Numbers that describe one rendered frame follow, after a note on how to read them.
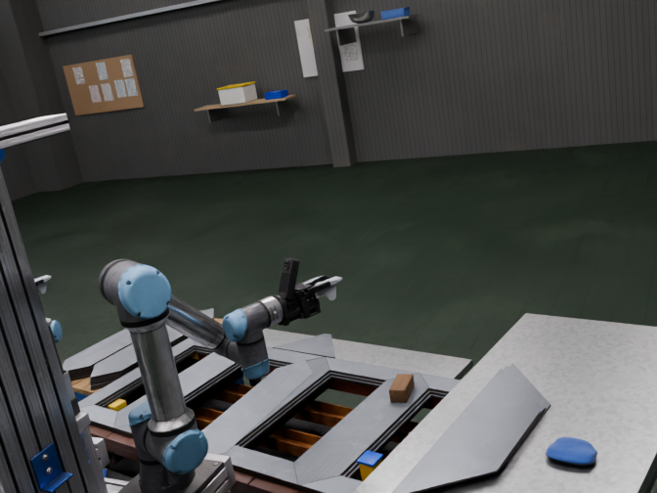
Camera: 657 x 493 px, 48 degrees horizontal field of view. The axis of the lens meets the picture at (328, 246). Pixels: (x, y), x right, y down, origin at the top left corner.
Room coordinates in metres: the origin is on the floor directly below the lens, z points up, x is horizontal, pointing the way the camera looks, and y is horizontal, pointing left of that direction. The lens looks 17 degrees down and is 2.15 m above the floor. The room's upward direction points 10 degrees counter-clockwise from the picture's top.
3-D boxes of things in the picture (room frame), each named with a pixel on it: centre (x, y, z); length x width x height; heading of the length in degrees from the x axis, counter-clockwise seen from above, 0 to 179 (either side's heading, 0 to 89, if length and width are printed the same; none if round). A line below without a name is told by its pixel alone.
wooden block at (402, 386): (2.38, -0.17, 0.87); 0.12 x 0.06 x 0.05; 157
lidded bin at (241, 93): (11.70, 0.98, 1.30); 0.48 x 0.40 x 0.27; 61
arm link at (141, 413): (1.77, 0.54, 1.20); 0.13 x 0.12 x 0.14; 36
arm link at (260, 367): (1.84, 0.26, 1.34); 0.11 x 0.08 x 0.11; 36
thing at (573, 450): (1.56, -0.50, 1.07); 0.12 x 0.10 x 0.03; 58
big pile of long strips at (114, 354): (3.34, 0.96, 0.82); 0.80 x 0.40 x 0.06; 141
